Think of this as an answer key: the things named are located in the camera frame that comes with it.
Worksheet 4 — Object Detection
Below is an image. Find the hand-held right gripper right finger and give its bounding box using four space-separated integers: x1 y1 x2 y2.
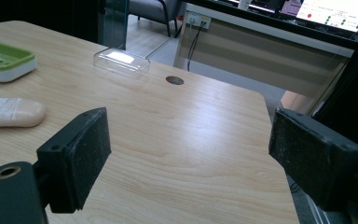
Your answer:
268 107 358 213

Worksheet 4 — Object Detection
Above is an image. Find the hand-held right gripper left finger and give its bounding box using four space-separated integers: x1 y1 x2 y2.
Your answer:
35 106 112 215

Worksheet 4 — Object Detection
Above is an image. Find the beige soap bar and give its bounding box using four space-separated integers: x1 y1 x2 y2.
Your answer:
0 97 48 129

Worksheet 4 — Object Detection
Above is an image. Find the clear plastic lid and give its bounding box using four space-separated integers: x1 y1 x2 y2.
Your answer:
92 47 151 79

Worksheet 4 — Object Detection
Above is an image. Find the beige desk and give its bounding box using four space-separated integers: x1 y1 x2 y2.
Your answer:
172 3 355 108

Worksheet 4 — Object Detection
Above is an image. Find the green and white soap dish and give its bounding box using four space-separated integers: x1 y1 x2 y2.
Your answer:
0 38 38 83

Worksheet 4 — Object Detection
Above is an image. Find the glass panel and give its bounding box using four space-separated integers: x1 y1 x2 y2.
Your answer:
103 0 130 50

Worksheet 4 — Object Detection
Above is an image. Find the computer monitor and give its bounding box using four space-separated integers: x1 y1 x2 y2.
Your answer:
276 0 358 41

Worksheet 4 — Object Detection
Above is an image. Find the grey chair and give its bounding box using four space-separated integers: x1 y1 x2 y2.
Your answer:
128 0 185 37

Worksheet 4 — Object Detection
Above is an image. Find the black cable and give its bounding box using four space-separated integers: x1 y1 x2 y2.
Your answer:
186 21 207 73

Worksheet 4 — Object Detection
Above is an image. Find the wall power socket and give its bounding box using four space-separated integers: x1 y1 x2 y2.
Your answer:
186 12 213 30

